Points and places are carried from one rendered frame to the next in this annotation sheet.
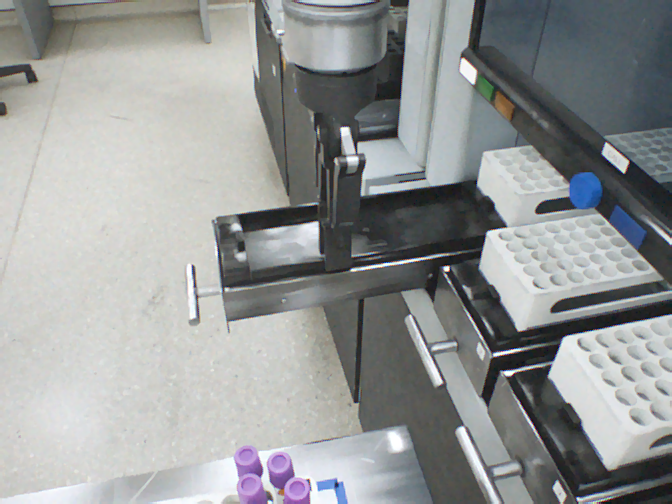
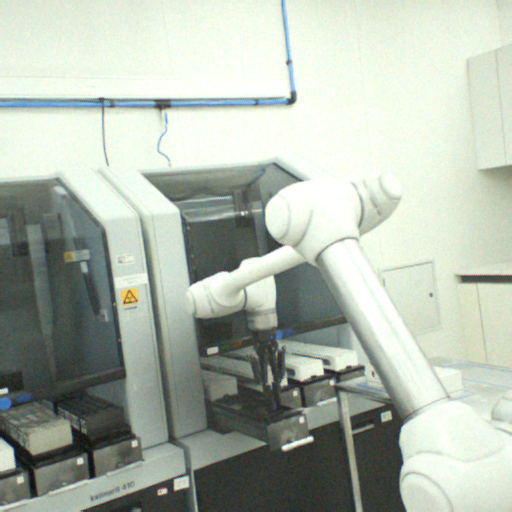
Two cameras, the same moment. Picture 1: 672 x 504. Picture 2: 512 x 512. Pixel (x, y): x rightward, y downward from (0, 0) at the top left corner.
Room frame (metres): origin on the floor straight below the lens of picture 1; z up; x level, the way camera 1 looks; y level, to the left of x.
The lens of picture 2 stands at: (1.12, 1.94, 1.37)
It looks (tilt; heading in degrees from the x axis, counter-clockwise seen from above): 3 degrees down; 252
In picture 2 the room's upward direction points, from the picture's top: 7 degrees counter-clockwise
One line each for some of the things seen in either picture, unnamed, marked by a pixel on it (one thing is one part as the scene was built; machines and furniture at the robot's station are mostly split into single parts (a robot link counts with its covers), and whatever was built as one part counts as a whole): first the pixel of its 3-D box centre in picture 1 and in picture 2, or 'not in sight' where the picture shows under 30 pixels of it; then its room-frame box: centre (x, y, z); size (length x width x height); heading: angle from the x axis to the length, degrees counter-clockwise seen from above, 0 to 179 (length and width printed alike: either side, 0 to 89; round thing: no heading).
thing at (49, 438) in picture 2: not in sight; (49, 438); (1.13, -0.06, 0.85); 0.12 x 0.02 x 0.06; 14
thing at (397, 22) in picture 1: (392, 26); (43, 434); (1.14, -0.12, 0.85); 0.12 x 0.02 x 0.06; 13
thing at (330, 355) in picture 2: not in sight; (321, 358); (0.17, -0.39, 0.83); 0.30 x 0.10 x 0.06; 104
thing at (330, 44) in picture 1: (335, 27); (262, 318); (0.50, 0.00, 1.07); 0.09 x 0.09 x 0.06
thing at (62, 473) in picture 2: not in sight; (31, 447); (1.18, -0.28, 0.78); 0.73 x 0.14 x 0.09; 104
